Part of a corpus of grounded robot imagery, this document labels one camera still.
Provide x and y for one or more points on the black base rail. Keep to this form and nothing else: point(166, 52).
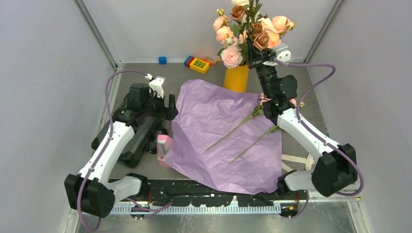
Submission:
point(182, 193)

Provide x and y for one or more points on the yellow vase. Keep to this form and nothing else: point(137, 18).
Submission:
point(236, 78)

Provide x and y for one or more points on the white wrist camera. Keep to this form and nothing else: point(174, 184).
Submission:
point(282, 52)
point(156, 84)

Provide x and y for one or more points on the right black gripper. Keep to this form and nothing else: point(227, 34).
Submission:
point(261, 61)

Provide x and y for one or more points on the yellow toy block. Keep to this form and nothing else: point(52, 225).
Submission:
point(196, 64)

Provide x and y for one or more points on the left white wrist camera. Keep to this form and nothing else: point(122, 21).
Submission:
point(156, 84)

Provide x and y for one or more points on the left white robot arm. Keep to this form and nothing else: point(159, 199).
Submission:
point(90, 191)

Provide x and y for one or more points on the pink toy toaster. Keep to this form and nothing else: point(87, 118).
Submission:
point(163, 145)

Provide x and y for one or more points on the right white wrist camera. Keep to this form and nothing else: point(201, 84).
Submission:
point(282, 52)

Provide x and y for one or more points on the purple wrapping paper sheet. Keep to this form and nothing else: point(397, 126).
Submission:
point(206, 113)

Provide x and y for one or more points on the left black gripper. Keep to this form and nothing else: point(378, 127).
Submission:
point(164, 112)

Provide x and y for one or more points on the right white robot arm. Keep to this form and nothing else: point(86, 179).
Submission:
point(335, 170)

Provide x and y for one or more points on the black hard case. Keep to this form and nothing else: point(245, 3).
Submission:
point(143, 141)

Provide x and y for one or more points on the brown roses stem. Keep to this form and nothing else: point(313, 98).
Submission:
point(254, 25)

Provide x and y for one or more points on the beige ribbon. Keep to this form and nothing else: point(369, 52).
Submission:
point(308, 162)

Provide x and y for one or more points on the blue cube block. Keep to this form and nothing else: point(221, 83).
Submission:
point(162, 60)

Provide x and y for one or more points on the pink roses stem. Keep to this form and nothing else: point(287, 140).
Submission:
point(257, 111)
point(295, 103)

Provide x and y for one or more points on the peach roses in vase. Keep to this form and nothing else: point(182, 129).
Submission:
point(232, 31)

